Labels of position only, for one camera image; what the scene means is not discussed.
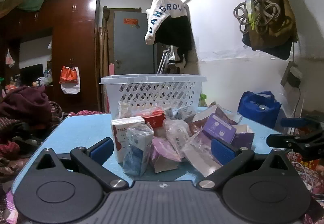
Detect wooden planks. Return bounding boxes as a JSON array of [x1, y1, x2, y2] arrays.
[[99, 6, 114, 113]]

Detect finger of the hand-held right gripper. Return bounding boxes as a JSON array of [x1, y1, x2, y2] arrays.
[[266, 131, 324, 160], [280, 116, 322, 128]]

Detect white box red print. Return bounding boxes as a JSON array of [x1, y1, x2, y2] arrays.
[[111, 116, 145, 164]]

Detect orange white plastic bag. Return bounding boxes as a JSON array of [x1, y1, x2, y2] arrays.
[[59, 65, 81, 94]]

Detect grey door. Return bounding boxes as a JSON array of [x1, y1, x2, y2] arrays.
[[113, 11, 155, 75]]

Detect maroon clothes pile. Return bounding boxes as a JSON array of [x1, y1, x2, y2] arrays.
[[0, 86, 63, 176]]

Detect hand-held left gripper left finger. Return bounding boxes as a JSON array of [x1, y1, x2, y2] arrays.
[[33, 137, 129, 191]]

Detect brown hanging bag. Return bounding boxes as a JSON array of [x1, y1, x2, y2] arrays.
[[242, 0, 298, 52]]

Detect black garment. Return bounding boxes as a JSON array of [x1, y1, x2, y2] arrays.
[[154, 15, 193, 68]]

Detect white grey packet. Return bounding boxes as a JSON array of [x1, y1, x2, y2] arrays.
[[175, 105, 197, 121]]

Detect pink packet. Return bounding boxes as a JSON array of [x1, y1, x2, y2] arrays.
[[151, 135, 187, 174]]

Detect white plastic basket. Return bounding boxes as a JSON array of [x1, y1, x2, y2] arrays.
[[99, 74, 207, 119]]

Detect coil of grey cables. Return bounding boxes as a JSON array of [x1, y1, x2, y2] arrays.
[[233, 0, 282, 33]]

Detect pink floral blanket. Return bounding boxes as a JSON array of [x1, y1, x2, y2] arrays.
[[286, 151, 324, 224]]

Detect black adapter cable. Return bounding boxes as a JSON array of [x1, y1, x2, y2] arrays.
[[293, 86, 307, 119]]

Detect white purple box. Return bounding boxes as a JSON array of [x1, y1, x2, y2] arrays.
[[231, 124, 255, 150]]

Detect black monitor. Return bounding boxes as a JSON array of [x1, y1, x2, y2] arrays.
[[20, 63, 44, 86]]

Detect wall power adapter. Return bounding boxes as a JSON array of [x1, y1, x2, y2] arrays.
[[280, 61, 304, 88]]

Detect clear packet blue item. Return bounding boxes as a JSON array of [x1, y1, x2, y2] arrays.
[[123, 123, 154, 177]]

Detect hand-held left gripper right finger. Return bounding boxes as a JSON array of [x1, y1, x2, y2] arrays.
[[199, 138, 295, 190]]

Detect brown wooden wardrobe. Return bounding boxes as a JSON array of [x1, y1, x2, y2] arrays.
[[0, 0, 100, 113]]

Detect large clear plastic packet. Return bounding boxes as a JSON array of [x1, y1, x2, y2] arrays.
[[181, 133, 223, 178]]

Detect small pink white bag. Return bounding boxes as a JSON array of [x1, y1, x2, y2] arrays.
[[5, 48, 15, 68]]

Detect blue fabric bag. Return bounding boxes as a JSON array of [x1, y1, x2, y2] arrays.
[[237, 91, 282, 129]]

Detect metal frame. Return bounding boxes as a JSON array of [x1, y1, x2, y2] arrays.
[[156, 46, 173, 74]]

